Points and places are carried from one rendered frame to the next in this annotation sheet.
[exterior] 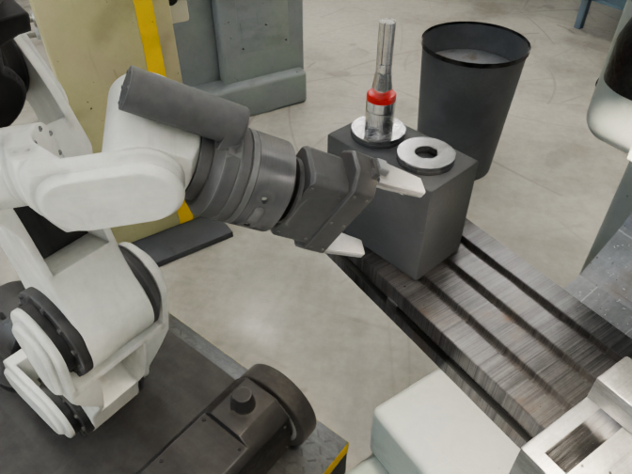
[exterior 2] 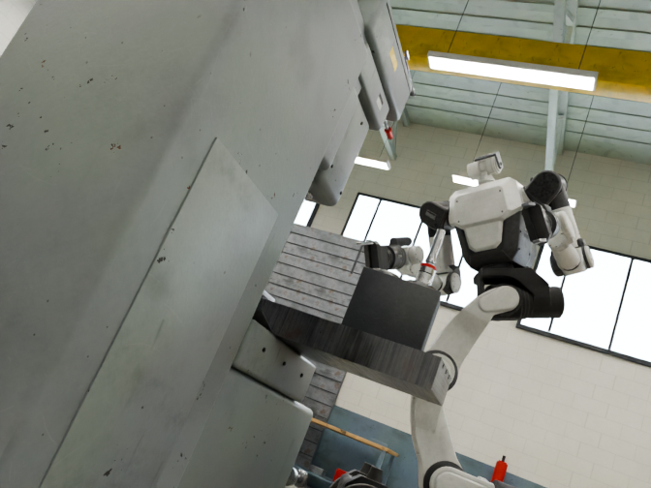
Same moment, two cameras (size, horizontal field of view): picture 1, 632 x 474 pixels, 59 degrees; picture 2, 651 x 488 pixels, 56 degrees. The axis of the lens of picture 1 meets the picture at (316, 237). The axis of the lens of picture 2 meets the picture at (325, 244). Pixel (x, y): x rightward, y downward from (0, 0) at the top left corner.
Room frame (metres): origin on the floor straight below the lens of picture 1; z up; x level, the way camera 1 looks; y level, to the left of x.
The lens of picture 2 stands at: (2.04, -1.21, 0.66)
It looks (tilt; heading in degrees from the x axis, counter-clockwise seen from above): 16 degrees up; 148
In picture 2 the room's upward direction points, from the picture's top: 23 degrees clockwise
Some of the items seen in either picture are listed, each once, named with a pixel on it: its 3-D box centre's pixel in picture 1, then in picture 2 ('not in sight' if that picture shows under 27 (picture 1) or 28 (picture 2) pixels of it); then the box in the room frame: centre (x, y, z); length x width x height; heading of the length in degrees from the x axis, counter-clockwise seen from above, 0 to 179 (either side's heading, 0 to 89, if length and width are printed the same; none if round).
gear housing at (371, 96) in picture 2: not in sight; (340, 84); (0.48, -0.42, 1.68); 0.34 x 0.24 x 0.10; 124
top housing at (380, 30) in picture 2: not in sight; (357, 56); (0.47, -0.40, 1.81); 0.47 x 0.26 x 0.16; 124
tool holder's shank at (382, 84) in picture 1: (384, 58); (435, 248); (0.81, -0.10, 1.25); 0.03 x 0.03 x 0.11
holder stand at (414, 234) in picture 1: (395, 190); (391, 314); (0.77, -0.14, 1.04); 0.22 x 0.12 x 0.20; 43
